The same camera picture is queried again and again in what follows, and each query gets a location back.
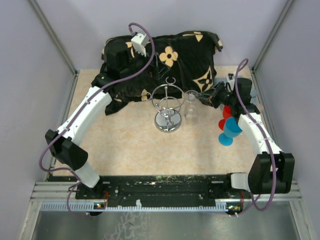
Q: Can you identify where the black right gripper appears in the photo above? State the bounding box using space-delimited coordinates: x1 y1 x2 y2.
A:
195 81 237 109

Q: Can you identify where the clear wine glass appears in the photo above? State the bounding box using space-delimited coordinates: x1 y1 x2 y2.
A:
184 90 199 124

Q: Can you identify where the red plastic wine glass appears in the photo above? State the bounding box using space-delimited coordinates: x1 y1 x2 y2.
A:
218 105 232 131

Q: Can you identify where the blue plastic wine glass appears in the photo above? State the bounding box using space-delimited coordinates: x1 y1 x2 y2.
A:
218 117 243 146

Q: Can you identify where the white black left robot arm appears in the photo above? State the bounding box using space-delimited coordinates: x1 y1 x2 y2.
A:
41 41 156 199

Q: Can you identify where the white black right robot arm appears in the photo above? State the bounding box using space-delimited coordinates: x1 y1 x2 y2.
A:
196 77 295 198

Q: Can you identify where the black floral blanket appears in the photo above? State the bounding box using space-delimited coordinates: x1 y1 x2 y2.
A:
91 31 223 116

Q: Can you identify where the grey blue cloth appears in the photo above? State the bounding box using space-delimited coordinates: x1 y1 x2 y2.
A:
250 86 259 105

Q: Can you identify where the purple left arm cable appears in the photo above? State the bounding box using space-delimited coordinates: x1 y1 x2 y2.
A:
38 22 155 218

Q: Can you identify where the chrome wire wine glass rack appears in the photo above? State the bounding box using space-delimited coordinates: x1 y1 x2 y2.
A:
151 77 185 133

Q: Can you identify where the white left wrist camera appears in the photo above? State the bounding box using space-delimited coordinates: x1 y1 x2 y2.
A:
131 33 149 57

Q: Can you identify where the grey slotted cable duct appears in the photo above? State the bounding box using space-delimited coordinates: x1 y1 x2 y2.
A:
40 200 241 212

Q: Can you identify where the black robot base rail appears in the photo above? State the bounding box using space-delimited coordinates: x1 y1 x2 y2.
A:
47 172 253 208

